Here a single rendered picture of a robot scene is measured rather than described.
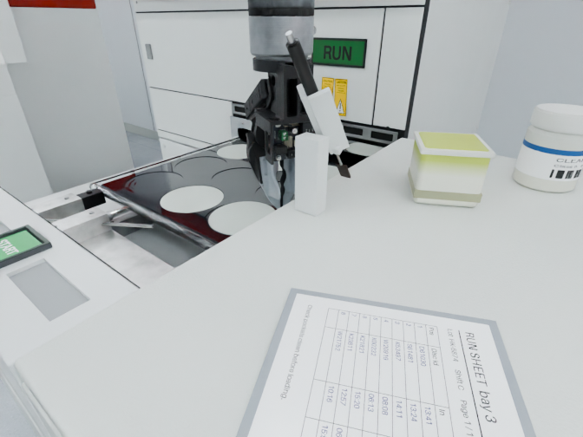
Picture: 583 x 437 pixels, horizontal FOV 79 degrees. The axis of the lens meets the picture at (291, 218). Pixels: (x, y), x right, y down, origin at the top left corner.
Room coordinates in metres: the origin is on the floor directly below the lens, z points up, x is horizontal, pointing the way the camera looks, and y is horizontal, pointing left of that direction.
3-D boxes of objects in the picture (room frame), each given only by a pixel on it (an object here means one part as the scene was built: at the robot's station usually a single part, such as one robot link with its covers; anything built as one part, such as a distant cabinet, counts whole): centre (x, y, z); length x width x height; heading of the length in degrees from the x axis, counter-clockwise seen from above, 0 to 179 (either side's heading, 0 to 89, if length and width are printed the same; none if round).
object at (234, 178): (0.60, 0.10, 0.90); 0.34 x 0.34 x 0.01; 52
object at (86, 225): (0.43, 0.31, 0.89); 0.08 x 0.03 x 0.03; 142
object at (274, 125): (0.46, 0.01, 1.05); 0.09 x 0.08 x 0.12; 22
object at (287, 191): (0.47, 0.00, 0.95); 0.06 x 0.03 x 0.09; 22
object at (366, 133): (0.78, -0.02, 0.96); 0.44 x 0.01 x 0.02; 52
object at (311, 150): (0.37, -0.03, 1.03); 0.06 x 0.04 x 0.13; 142
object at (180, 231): (0.46, 0.21, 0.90); 0.38 x 0.01 x 0.01; 52
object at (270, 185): (0.46, 0.02, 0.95); 0.06 x 0.03 x 0.09; 22
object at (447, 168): (0.39, -0.18, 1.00); 0.07 x 0.07 x 0.07; 79
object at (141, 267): (0.38, 0.24, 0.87); 0.36 x 0.08 x 0.03; 52
